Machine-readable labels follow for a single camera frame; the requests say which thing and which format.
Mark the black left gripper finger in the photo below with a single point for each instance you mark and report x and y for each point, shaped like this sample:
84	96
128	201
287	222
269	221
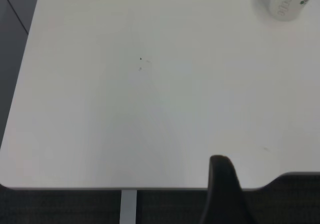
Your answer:
223	191

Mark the white paper coffee cup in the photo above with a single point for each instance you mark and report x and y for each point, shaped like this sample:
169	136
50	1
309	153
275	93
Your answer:
287	1

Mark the grey metal table leg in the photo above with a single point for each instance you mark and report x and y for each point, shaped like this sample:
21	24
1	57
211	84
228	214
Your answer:
128	206

